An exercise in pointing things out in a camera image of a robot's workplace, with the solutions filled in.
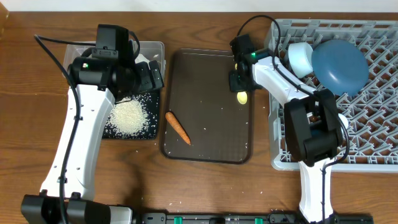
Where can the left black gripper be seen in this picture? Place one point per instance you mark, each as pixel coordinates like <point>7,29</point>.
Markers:
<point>149,78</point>

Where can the black tray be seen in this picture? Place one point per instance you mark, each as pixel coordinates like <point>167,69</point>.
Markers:
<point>151,102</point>

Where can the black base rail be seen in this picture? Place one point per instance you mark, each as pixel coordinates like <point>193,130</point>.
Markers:
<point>272,218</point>

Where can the yellow plastic spoon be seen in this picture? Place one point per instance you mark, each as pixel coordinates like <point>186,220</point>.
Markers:
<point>242,95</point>

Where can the dark blue plate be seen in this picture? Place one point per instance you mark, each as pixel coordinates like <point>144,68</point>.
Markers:
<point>340,67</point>

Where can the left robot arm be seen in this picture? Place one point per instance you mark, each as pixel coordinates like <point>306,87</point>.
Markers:
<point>67,194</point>

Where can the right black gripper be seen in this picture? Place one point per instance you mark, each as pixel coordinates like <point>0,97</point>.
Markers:
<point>237,83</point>

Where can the clear plastic bin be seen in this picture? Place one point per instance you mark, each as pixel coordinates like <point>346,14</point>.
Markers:
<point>152,51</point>

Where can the light blue cup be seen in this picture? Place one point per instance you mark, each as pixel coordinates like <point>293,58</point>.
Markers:
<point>345,122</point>

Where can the white tissue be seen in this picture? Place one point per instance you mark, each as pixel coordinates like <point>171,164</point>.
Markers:
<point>141,58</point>

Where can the grey dishwasher rack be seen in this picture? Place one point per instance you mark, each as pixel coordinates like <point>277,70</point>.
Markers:
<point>372,113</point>

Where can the orange carrot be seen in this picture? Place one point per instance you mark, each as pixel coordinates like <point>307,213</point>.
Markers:
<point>175,124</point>

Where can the light blue rice bowl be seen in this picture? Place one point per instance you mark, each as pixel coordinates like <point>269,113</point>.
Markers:
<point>300,58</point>

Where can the brown serving tray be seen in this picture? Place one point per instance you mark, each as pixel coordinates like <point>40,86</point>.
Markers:
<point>219,127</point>

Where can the white rice pile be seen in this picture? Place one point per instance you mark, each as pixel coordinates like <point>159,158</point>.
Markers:
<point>129,118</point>

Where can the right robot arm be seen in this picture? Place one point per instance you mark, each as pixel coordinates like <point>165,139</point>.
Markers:
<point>313,128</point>

